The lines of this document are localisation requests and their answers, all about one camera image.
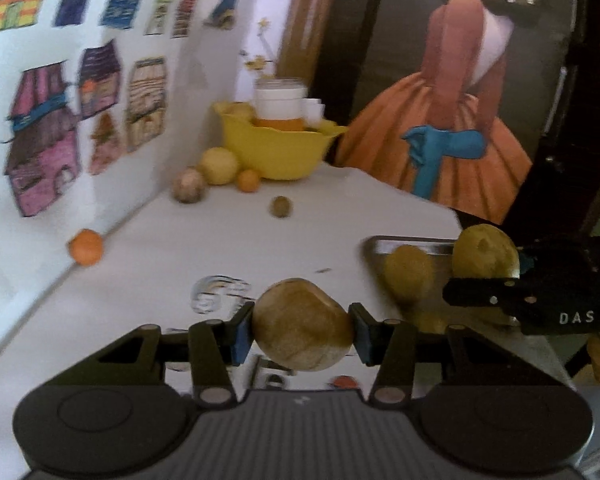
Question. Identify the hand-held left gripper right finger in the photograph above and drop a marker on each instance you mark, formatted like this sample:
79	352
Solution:
362	335

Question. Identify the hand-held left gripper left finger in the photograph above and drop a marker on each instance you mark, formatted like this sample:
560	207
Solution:
241	335

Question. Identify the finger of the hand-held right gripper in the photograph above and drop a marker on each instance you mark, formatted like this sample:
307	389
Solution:
526	263
485	295

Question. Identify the large yellow-green fruit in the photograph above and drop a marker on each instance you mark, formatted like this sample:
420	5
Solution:
485	252

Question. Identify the round tan fruit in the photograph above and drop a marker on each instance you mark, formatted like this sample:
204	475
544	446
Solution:
302	325

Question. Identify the metal tray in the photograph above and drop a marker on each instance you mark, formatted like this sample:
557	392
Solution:
505	355

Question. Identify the olive green round fruit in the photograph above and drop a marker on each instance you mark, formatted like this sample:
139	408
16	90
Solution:
409	272

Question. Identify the small orange mandarin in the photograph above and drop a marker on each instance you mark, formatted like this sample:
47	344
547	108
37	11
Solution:
249	180

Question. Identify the white printed table mat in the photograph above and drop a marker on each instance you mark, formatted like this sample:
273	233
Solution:
180	250

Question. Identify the tiny brown round fruit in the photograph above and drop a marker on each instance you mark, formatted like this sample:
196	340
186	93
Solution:
281	206

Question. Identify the brown striped round fruit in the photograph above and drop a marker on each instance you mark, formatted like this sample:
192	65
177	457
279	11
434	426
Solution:
190	186

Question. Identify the yellow lemon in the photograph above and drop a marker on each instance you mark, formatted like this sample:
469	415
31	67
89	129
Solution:
220	166

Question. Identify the yellow plastic bowl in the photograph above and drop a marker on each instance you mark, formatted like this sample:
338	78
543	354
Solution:
280	152

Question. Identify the pale yellow fruit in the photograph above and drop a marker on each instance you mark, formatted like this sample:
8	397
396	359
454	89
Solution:
241	111

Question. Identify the white paper box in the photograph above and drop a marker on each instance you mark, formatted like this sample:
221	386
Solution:
314	110

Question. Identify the glass jar with white label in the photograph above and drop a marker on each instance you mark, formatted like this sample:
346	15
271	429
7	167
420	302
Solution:
280	102

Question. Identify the dried flower twig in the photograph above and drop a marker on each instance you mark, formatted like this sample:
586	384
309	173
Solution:
262	55

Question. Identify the coloured houses drawing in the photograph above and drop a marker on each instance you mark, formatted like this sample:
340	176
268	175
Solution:
45	110

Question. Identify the wall poster orange dress figure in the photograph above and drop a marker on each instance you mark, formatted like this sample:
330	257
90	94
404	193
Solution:
460	125

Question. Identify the wooden frame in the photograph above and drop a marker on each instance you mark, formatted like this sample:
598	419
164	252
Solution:
307	25

